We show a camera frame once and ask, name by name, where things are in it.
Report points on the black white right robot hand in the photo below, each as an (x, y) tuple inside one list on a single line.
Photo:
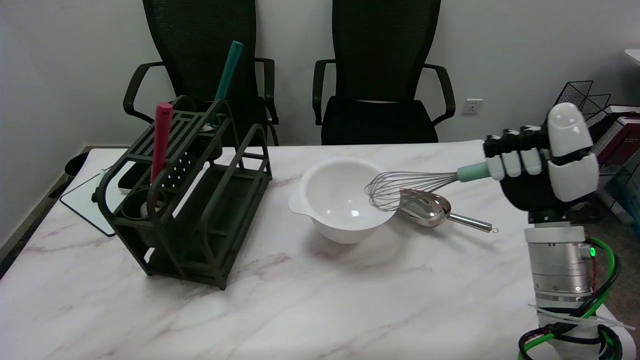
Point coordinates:
[(530, 192)]

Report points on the white plastic mixing bowl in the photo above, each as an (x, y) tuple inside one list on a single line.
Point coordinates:
[(335, 195)]

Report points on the shiny metal scoop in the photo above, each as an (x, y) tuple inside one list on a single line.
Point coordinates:
[(430, 207)]

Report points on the maroon book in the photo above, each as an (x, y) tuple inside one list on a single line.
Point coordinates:
[(617, 137)]

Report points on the white table corner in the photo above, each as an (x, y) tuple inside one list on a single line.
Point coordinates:
[(634, 55)]

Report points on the black mesh office chair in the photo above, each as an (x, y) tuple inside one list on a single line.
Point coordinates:
[(385, 50), (200, 45)]

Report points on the dark green utensil rack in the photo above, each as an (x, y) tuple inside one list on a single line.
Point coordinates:
[(200, 235)]

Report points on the white flat board black edge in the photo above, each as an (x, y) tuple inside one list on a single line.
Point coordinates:
[(87, 202)]

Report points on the black floor bin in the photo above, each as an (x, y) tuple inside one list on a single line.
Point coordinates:
[(75, 162)]

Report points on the white wall outlet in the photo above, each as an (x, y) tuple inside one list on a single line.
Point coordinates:
[(472, 106)]

